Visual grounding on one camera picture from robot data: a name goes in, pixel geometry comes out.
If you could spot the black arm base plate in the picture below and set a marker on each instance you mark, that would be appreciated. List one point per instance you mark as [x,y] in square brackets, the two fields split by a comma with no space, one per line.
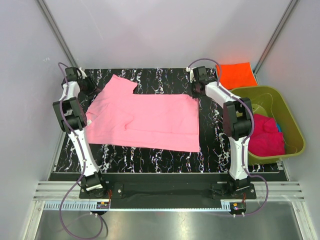
[169,191]

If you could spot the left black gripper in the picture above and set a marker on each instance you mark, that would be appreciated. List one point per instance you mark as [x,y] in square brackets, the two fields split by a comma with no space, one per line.
[93,89]

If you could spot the magenta t shirt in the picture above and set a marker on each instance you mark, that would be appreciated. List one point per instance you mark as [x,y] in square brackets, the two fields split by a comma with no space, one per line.
[266,140]

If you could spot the light pink t shirt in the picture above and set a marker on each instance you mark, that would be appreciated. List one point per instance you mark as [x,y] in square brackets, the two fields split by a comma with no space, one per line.
[118,116]

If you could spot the aluminium frame rail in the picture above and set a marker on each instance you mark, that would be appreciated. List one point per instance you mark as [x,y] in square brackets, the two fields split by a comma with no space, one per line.
[278,191]

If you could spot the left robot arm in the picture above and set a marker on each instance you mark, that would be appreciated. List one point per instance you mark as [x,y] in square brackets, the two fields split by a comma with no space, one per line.
[73,121]

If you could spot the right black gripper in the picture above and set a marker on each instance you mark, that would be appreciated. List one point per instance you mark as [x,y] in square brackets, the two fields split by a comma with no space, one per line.
[197,95]

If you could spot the olive green plastic bin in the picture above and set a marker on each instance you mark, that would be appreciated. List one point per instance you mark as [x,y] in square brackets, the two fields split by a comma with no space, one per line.
[268,102]

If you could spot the folded orange t shirt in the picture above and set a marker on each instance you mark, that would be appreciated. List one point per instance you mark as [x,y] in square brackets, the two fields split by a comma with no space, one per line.
[236,75]

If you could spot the blue t shirt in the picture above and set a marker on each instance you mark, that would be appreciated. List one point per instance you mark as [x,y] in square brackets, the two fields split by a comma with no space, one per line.
[278,127]

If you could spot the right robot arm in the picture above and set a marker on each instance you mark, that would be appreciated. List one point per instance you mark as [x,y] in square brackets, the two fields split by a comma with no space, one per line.
[237,123]

